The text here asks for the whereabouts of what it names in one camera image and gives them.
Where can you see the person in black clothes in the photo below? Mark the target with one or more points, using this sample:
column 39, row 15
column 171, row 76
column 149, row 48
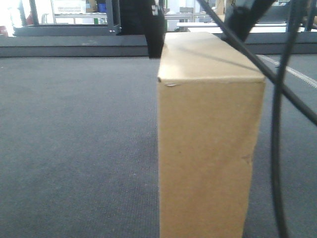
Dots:
column 144, row 17

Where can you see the blue storage bins background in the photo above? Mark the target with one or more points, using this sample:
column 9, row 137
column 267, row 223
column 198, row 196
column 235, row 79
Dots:
column 101, row 7

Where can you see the grey metal shelf rack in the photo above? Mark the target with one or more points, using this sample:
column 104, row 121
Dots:
column 66, row 18

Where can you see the brown cardboard box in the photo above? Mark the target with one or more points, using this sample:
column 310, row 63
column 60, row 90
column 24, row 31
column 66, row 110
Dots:
column 210, row 99

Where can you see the dark conveyor frame rail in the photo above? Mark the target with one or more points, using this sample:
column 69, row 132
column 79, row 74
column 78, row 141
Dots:
column 112, row 46

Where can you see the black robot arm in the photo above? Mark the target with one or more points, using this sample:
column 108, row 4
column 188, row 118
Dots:
column 242, row 15

